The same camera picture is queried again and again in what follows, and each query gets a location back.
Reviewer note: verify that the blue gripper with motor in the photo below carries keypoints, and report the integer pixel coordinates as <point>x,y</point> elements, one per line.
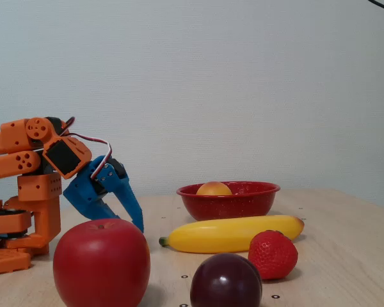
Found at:
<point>83,188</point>

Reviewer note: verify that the yellow orange toy peach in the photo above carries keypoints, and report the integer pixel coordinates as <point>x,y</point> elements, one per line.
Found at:
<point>214,189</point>

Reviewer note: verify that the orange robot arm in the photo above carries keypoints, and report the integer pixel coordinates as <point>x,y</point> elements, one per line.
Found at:
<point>41,208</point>

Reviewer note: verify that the red speckled enamel bowl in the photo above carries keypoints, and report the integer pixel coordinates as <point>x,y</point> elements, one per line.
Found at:
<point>230,206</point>

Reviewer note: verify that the red toy apple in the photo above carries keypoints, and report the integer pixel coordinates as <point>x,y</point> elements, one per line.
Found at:
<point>100,265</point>

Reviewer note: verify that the yellow toy banana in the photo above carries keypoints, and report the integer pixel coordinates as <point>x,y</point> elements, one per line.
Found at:
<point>217,236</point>

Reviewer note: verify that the dark purple toy plum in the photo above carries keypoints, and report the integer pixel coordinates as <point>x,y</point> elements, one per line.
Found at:
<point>225,283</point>

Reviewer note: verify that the red toy strawberry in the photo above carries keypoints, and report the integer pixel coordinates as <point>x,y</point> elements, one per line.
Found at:
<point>272,256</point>

